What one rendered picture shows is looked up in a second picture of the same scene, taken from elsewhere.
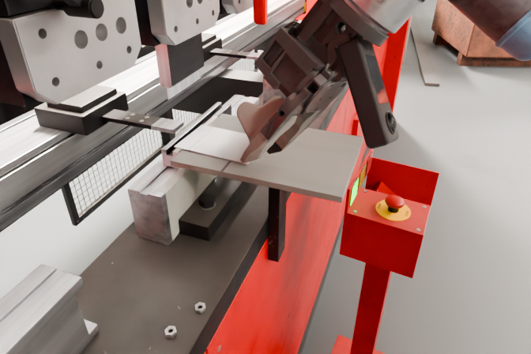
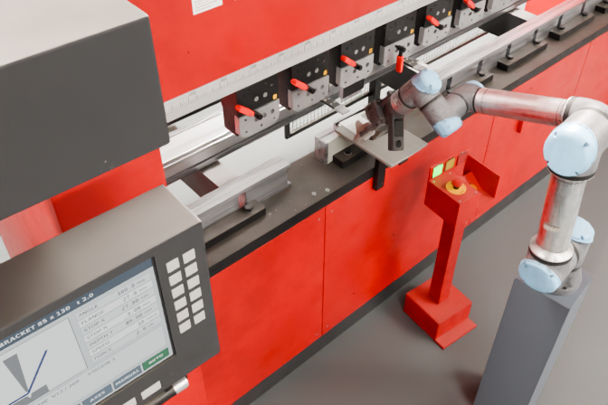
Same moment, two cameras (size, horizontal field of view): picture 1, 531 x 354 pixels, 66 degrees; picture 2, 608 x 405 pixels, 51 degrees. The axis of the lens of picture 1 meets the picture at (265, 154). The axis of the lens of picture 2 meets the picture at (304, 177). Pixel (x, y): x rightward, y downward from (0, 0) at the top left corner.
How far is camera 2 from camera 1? 158 cm
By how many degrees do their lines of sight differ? 25
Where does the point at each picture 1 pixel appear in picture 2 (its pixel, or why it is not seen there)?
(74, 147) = not seen: hidden behind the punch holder
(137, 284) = (308, 175)
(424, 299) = not seen: hidden behind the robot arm
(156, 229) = (321, 156)
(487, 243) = not seen: outside the picture
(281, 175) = (375, 149)
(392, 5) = (400, 108)
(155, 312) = (310, 186)
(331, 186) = (391, 160)
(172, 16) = (344, 79)
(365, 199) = (445, 177)
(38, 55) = (296, 99)
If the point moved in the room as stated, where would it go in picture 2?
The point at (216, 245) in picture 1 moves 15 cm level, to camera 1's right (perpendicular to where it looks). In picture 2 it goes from (345, 171) to (384, 184)
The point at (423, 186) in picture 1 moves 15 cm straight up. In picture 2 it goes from (491, 182) to (499, 149)
